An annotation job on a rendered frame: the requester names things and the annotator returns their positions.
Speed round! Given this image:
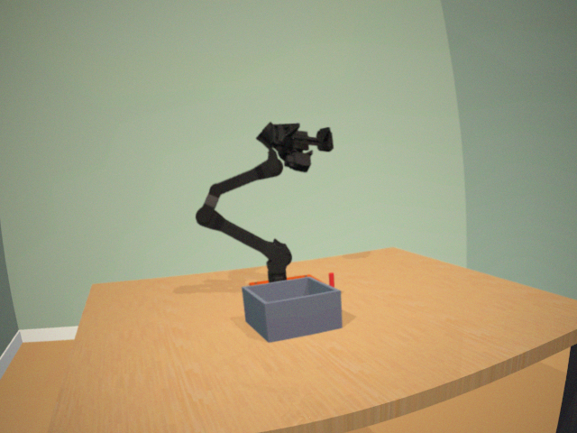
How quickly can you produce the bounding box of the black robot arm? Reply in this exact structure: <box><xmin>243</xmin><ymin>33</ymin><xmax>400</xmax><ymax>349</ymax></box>
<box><xmin>196</xmin><ymin>122</ymin><xmax>313</xmax><ymax>283</ymax></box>

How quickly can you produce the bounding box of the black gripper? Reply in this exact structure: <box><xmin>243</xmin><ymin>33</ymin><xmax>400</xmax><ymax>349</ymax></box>
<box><xmin>270</xmin><ymin>124</ymin><xmax>334</xmax><ymax>155</ymax></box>

